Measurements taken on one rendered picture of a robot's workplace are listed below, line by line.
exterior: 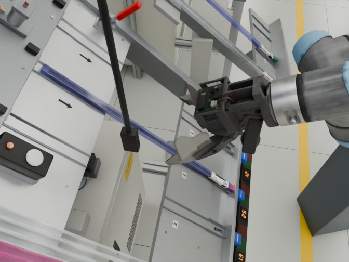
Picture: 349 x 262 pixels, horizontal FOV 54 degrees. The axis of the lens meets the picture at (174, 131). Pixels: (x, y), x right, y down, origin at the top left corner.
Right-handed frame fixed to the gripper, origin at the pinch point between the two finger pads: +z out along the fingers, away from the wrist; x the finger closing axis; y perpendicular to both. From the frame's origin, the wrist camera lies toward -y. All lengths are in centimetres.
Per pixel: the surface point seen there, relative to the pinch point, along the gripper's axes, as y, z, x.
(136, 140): 14.8, -5.4, 12.3
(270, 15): -100, 18, -163
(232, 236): -26.2, -1.9, 11.5
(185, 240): -15.3, 3.2, 16.1
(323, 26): -117, -11, -158
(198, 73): -22.5, 13.0, -39.7
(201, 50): -14.5, 7.7, -39.7
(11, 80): 27.7, 8.1, 8.3
